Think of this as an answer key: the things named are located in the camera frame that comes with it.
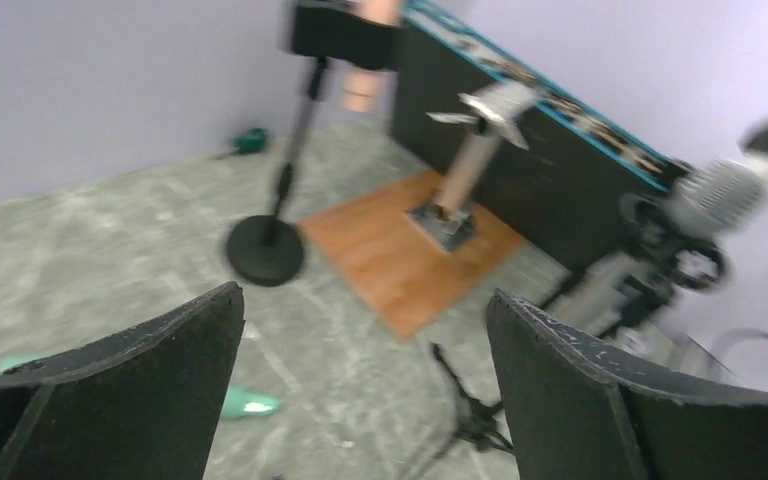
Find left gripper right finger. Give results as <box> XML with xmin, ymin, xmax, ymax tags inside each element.
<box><xmin>486</xmin><ymin>290</ymin><xmax>768</xmax><ymax>480</ymax></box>

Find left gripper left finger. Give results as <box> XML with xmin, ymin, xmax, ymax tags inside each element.
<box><xmin>0</xmin><ymin>282</ymin><xmax>245</xmax><ymax>480</ymax></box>

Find mint green microphone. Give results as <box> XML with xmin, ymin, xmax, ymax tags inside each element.
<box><xmin>0</xmin><ymin>354</ymin><xmax>282</xmax><ymax>420</ymax></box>

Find grey condenser microphone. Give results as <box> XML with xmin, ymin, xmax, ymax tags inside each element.
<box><xmin>544</xmin><ymin>161</ymin><xmax>767</xmax><ymax>337</ymax></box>

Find black tripod shock mount stand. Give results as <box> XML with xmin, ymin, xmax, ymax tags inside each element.
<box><xmin>423</xmin><ymin>192</ymin><xmax>733</xmax><ymax>458</ymax></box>

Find black round base clip stand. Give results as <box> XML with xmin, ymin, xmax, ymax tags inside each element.
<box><xmin>224</xmin><ymin>0</ymin><xmax>402</xmax><ymax>288</ymax></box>

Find peach pink microphone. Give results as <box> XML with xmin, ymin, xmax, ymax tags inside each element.
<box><xmin>342</xmin><ymin>0</ymin><xmax>404</xmax><ymax>112</ymax></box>

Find wooden board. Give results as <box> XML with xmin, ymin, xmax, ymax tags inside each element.
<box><xmin>300</xmin><ymin>170</ymin><xmax>525</xmax><ymax>338</ymax></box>

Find blue network switch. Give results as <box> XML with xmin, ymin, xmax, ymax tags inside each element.
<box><xmin>390</xmin><ymin>1</ymin><xmax>686</xmax><ymax>269</ymax></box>

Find green handled screwdriver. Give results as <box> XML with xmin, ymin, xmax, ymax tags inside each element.
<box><xmin>214</xmin><ymin>127</ymin><xmax>271</xmax><ymax>159</ymax></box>

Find metal bracket on post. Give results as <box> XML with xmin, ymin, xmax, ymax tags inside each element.
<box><xmin>408</xmin><ymin>80</ymin><xmax>542</xmax><ymax>254</ymax></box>

